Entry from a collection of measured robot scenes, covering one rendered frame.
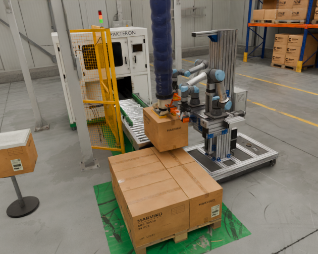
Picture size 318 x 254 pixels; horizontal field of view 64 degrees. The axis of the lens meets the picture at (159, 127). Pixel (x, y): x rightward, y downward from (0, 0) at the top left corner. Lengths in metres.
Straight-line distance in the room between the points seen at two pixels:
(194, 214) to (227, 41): 2.07
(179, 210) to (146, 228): 0.37
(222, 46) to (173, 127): 1.15
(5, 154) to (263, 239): 2.98
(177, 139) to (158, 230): 1.12
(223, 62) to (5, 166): 2.87
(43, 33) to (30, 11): 0.86
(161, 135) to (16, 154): 1.67
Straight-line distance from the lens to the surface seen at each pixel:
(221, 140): 3.79
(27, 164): 3.39
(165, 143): 3.19
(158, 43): 3.05
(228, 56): 3.46
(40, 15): 11.80
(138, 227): 2.66
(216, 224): 3.15
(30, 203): 3.98
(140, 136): 3.94
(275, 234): 3.28
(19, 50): 5.97
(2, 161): 3.42
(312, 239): 3.37
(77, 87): 3.91
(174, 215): 2.75
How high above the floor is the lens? 2.29
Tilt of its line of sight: 24 degrees down
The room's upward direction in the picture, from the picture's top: 3 degrees counter-clockwise
